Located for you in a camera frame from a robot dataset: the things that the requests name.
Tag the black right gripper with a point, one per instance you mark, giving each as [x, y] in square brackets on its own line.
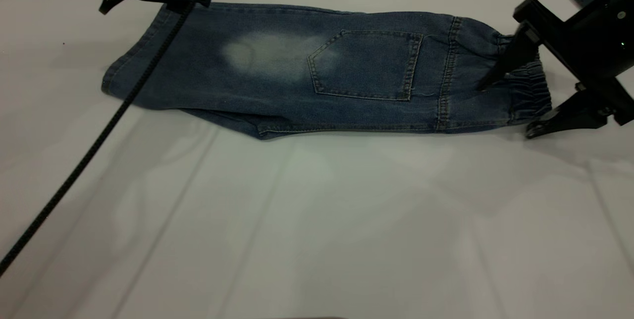
[599, 46]

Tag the blue denim jeans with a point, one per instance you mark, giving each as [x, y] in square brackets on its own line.
[297, 86]

